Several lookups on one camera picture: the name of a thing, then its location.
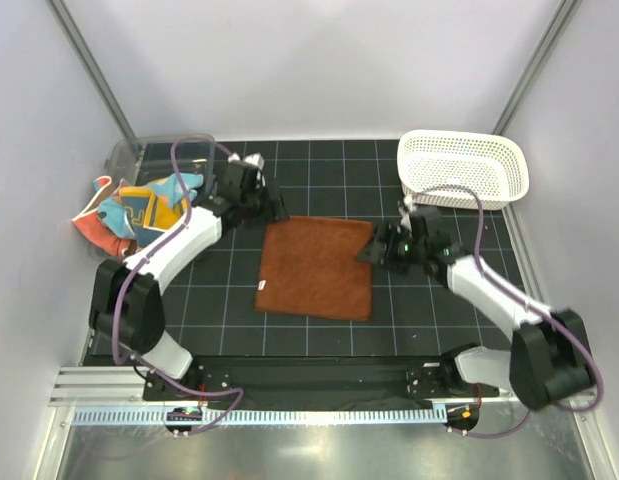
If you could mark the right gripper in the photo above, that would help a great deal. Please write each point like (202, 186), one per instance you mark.
(387, 235)

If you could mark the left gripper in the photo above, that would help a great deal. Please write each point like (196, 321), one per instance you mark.
(274, 208)

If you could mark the brown towel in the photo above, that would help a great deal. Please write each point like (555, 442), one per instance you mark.
(308, 267)

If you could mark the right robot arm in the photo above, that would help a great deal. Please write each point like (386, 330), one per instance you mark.
(549, 358)

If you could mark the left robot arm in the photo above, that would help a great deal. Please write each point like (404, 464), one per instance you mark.
(127, 299)

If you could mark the blue and orange towel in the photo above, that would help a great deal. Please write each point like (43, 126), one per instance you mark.
(138, 215)

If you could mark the clear plastic bin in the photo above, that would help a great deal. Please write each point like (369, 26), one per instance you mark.
(155, 160)

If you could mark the white perforated basket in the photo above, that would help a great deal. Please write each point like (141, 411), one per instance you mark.
(461, 169)

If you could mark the salmon pink towel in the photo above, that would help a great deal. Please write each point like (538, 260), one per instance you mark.
(92, 228)

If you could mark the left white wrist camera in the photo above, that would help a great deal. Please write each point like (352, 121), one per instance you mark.
(254, 160)

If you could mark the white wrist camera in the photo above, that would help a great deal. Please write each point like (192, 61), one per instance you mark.
(406, 206)
(254, 160)

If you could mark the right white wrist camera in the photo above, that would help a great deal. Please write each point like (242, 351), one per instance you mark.
(406, 206)

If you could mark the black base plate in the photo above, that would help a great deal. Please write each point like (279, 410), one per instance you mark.
(317, 380)

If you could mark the white slotted cable duct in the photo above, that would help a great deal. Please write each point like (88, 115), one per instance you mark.
(190, 417)

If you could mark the aluminium rail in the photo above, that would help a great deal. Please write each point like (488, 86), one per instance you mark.
(100, 384)

